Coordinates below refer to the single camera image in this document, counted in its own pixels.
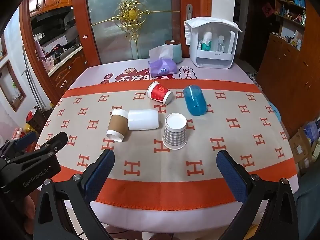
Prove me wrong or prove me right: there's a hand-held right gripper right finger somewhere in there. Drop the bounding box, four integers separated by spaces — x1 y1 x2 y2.
216 149 298 240

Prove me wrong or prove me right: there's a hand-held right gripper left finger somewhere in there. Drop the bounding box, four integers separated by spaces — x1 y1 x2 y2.
32 149 118 240

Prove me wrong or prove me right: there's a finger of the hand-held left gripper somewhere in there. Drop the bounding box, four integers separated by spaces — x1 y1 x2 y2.
32 131 68 159
0 131 38 157

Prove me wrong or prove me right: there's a brown sleeved paper cup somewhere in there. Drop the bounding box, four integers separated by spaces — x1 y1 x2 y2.
106 109 129 142

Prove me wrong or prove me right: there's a white plastic cup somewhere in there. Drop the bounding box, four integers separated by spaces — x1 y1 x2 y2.
128 109 160 131

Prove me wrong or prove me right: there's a grey checked paper cup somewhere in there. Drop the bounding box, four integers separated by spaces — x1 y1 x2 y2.
162 113 188 150

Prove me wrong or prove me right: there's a blue plastic cup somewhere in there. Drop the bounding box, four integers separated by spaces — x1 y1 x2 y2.
183 85 207 116

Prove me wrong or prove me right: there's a red paper cup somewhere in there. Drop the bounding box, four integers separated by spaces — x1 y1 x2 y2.
147 81 174 105

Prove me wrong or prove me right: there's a dark basket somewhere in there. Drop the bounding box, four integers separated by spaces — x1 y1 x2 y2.
25 106 47 133

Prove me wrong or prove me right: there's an orange patterned blanket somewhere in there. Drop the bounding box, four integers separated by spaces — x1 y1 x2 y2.
35 79 299 204

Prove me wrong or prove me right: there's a wooden kitchen counter cabinet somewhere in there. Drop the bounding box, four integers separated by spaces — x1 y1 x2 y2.
47 45 88 98

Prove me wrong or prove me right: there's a cardboard box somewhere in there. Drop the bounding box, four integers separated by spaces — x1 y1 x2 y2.
289 127 320 175

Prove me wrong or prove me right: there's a blue stool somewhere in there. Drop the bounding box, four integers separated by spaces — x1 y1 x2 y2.
269 102 282 123

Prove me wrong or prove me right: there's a pink bag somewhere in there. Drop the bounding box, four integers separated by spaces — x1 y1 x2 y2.
35 40 56 73

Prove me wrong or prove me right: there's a pink printed tablecloth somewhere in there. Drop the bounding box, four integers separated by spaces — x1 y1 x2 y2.
35 57 300 227

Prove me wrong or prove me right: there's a wooden shelf cabinet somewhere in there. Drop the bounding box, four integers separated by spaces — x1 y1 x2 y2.
257 0 320 140

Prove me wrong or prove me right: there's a white storage box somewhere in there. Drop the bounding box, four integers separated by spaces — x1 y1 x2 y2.
189 21 238 70

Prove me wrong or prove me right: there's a glass door with gold ornament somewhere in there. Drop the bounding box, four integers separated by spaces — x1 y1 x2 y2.
85 0 213 65

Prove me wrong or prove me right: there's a purple tissue pack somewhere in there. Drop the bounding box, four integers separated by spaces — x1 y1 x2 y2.
148 46 177 75

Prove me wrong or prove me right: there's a clear small bottle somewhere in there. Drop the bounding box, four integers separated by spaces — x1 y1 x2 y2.
216 35 225 53

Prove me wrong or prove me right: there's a teal canister with brown lid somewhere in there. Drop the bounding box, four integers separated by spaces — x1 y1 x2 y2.
164 39 183 64

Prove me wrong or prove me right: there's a white and green bottle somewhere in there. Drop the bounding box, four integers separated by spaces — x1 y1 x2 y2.
200 31 213 51

